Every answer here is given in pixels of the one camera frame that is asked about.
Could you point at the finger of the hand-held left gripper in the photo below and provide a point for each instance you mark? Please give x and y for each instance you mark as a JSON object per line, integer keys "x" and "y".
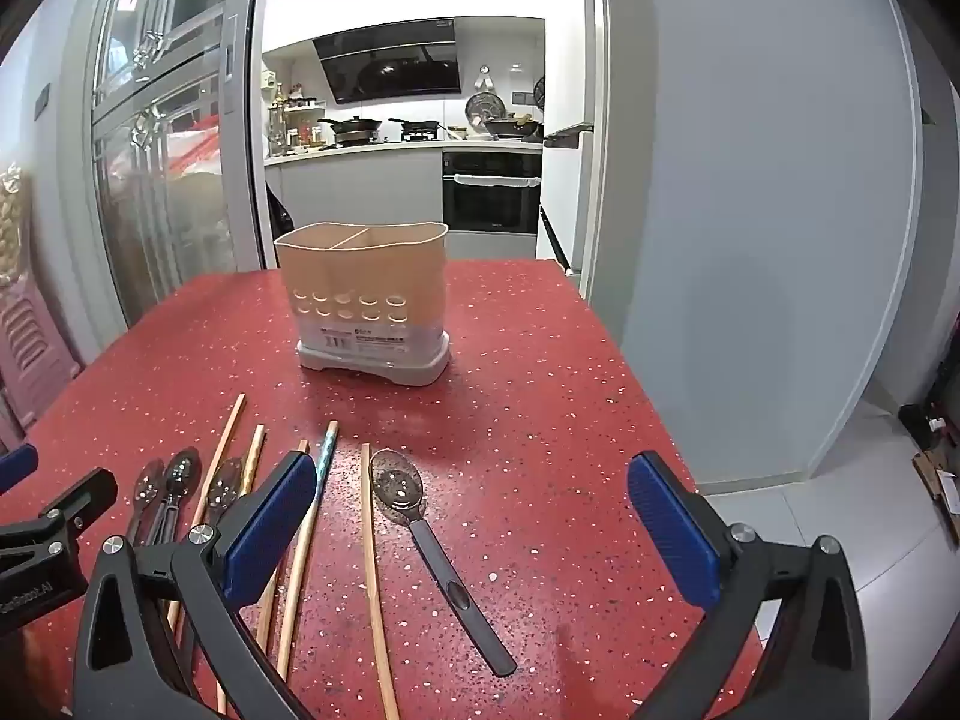
{"x": 82, "y": 499}
{"x": 16, "y": 469}

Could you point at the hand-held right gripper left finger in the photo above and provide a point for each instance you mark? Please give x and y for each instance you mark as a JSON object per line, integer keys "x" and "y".
{"x": 266, "y": 532}

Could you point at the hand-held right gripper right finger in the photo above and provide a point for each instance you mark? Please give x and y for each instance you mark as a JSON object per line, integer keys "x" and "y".
{"x": 671, "y": 532}

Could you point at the blue patterned tip chopstick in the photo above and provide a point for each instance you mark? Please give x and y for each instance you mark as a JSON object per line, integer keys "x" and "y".
{"x": 328, "y": 454}

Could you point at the dark transparent plastic spoon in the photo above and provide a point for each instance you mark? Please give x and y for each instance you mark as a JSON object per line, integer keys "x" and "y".
{"x": 397, "y": 491}
{"x": 181, "y": 472}
{"x": 225, "y": 484}
{"x": 150, "y": 481}

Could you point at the plain wooden chopstick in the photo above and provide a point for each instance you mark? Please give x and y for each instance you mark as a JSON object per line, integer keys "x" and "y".
{"x": 229, "y": 435}
{"x": 296, "y": 592}
{"x": 371, "y": 577}

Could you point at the cardboard utensil holder box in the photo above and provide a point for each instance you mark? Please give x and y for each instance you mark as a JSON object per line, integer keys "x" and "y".
{"x": 360, "y": 270}

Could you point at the golden spiral patterned chopstick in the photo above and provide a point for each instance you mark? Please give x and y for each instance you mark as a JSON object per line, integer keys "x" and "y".
{"x": 255, "y": 454}

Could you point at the clutter on floor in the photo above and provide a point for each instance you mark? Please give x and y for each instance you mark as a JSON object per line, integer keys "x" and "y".
{"x": 934, "y": 465}

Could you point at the glass sliding door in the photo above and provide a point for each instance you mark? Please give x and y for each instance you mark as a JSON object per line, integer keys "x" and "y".
{"x": 172, "y": 165}

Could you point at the white kitchen cabinet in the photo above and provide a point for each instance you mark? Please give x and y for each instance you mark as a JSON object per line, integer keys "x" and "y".
{"x": 352, "y": 195}

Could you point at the black built-in oven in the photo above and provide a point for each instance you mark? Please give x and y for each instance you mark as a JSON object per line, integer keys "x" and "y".
{"x": 491, "y": 195}

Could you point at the seasoning bottles rack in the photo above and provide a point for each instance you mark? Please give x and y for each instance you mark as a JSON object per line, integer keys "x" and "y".
{"x": 289, "y": 124}

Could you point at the black frying pan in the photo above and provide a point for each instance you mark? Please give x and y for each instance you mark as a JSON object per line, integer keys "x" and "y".
{"x": 416, "y": 127}

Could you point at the black wok with food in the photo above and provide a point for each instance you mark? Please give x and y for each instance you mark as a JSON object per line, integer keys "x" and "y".
{"x": 514, "y": 127}

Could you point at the black range hood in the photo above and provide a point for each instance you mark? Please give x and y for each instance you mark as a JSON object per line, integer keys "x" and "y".
{"x": 390, "y": 64}

